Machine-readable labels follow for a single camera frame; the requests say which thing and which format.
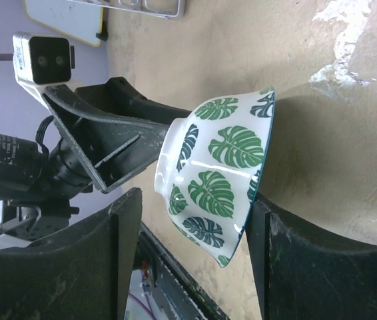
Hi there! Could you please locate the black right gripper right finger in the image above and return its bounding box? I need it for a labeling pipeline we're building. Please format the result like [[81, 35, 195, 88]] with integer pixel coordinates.
[[246, 196, 377, 319]]

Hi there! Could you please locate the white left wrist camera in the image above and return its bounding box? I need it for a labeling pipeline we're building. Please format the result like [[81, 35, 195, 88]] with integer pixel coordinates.
[[12, 32, 75, 107]]

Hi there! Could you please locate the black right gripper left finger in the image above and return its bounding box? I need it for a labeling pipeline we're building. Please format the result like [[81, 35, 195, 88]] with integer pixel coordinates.
[[0, 188, 142, 319]]

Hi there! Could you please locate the black table front rail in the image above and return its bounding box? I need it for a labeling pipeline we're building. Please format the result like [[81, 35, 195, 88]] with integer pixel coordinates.
[[133, 223, 229, 319]]

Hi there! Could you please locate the green leaf pattern bowl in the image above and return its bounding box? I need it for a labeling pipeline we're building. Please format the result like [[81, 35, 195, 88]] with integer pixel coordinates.
[[154, 87, 276, 267]]

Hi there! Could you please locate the white wire dish rack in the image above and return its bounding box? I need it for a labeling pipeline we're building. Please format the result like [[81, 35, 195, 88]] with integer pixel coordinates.
[[73, 0, 187, 19]]

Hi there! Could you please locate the yellow framed whiteboard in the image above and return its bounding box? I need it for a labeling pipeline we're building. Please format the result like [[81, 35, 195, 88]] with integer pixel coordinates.
[[23, 0, 105, 47]]

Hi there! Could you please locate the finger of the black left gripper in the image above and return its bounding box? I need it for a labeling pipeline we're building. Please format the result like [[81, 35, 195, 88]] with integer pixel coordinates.
[[42, 85, 170, 193], [75, 77, 190, 125]]

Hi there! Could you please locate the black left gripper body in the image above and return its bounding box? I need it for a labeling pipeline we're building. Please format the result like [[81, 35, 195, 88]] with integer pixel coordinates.
[[45, 113, 123, 194]]

